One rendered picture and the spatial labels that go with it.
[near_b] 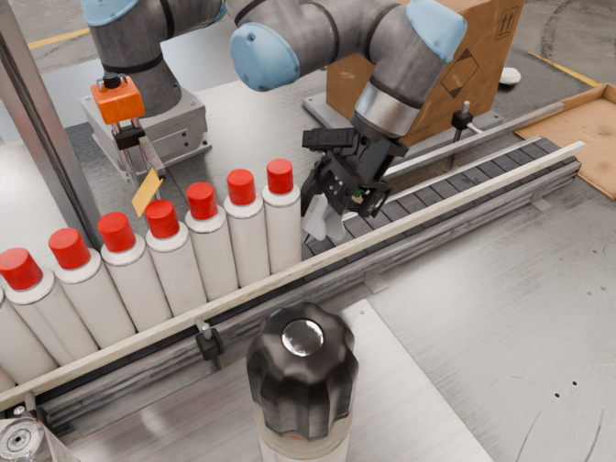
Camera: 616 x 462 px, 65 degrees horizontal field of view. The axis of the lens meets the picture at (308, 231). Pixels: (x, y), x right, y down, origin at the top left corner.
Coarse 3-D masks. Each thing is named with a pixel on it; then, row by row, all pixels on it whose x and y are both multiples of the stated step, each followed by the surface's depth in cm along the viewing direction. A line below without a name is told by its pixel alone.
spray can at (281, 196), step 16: (272, 160) 61; (288, 160) 61; (272, 176) 60; (288, 176) 60; (272, 192) 62; (288, 192) 62; (272, 208) 62; (288, 208) 62; (272, 224) 65; (288, 224) 64; (272, 240) 67; (288, 240) 67; (272, 256) 70; (288, 256) 69; (272, 272) 73
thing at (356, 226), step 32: (512, 160) 94; (416, 192) 87; (448, 192) 87; (352, 224) 82; (384, 224) 82; (352, 256) 77; (288, 288) 72; (224, 320) 69; (64, 384) 62; (0, 416) 59
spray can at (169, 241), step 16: (160, 208) 55; (160, 224) 55; (176, 224) 56; (160, 240) 57; (176, 240) 57; (160, 256) 57; (176, 256) 58; (192, 256) 61; (160, 272) 60; (176, 272) 60; (192, 272) 62; (176, 288) 62; (192, 288) 63; (176, 304) 65; (192, 304) 65
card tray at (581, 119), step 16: (576, 96) 112; (592, 96) 116; (608, 96) 117; (560, 112) 113; (576, 112) 114; (592, 112) 114; (608, 112) 114; (528, 128) 109; (544, 128) 109; (560, 128) 109; (576, 128) 109; (592, 128) 109; (608, 128) 109; (560, 144) 105; (592, 144) 105; (608, 144) 105; (592, 160) 101; (608, 160) 101; (592, 176) 98; (608, 176) 98; (608, 192) 94
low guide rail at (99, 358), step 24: (576, 144) 92; (528, 168) 87; (480, 192) 83; (408, 216) 78; (432, 216) 80; (360, 240) 74; (312, 264) 71; (264, 288) 69; (192, 312) 65; (216, 312) 67; (144, 336) 63; (96, 360) 61; (24, 384) 58; (48, 384) 59; (0, 408) 57
